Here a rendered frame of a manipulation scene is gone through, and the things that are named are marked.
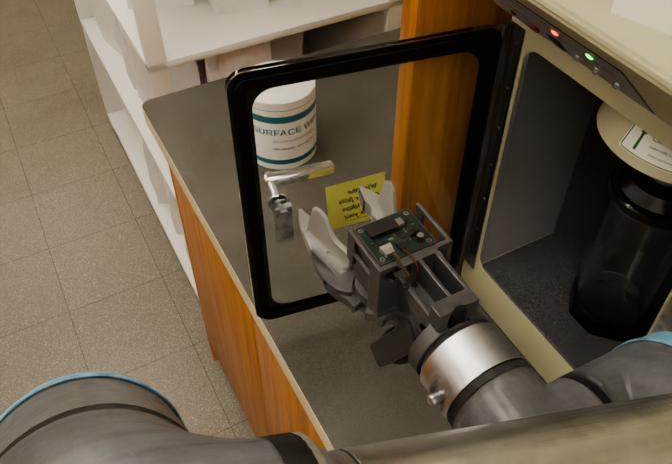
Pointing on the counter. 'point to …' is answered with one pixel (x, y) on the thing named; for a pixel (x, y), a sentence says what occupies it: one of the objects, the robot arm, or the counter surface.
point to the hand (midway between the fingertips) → (336, 212)
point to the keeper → (665, 319)
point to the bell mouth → (634, 144)
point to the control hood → (588, 16)
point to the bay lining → (549, 163)
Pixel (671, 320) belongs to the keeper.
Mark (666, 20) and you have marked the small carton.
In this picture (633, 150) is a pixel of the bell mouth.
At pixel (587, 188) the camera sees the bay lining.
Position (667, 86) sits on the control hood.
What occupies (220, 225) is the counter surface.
